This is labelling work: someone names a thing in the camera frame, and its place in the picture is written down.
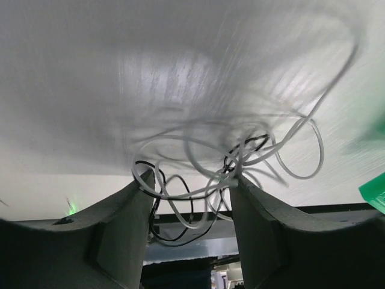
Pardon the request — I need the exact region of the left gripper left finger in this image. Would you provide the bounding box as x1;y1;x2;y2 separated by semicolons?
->
1;182;153;288

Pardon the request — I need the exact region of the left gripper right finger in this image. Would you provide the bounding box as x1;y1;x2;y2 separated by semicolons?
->
230;177;384;288

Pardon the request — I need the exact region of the grey black striped wire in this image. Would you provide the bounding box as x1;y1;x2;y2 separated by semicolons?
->
134;134;270;246

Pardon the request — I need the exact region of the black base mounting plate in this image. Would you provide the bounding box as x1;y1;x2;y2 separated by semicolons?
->
144;203;385;289

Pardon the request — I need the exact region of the green plastic bin left column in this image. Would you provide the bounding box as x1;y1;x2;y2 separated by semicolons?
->
359;173;385;214

